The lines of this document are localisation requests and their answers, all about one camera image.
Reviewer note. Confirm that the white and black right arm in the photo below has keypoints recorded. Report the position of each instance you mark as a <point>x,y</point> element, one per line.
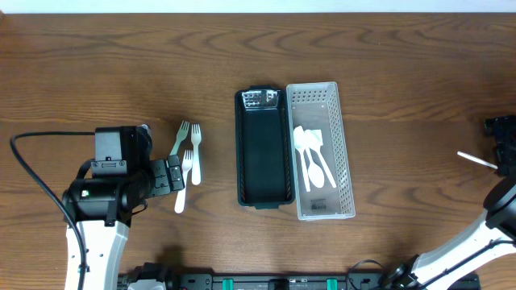
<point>490,236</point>

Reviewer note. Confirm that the clear white plastic basket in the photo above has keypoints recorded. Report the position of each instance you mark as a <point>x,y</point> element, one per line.
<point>316,106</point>

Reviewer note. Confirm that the mint green plastic fork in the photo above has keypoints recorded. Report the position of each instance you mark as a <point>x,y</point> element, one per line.
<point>181,136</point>

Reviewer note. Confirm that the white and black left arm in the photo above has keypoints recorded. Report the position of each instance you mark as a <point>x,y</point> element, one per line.
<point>101,209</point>

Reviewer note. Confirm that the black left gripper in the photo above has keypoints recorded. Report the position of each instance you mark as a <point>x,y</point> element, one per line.
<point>162,177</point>

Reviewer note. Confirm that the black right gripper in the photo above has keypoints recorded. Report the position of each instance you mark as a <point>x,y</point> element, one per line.
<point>504,143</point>

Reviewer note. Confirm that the dark green plastic basket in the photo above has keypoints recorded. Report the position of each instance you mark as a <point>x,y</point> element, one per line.
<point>264,157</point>

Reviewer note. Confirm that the white plastic fork, upper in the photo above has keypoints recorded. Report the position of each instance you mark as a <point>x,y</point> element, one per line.
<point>196,138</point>

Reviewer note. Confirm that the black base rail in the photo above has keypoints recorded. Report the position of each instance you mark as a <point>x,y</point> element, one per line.
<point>282,282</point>

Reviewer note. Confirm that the white plastic fork, lower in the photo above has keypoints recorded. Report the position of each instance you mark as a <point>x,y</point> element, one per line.
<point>186,166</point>

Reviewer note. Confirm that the white plastic spoon by forks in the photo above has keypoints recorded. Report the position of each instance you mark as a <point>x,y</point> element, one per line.
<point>146,128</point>

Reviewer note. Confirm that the white plastic fork, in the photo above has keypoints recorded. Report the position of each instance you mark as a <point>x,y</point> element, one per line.
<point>196,138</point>
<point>186,166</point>

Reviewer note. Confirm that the white plastic spoon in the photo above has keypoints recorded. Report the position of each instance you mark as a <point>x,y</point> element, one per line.
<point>315,173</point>
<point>299,144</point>
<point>146,128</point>
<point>477,160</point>
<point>314,145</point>

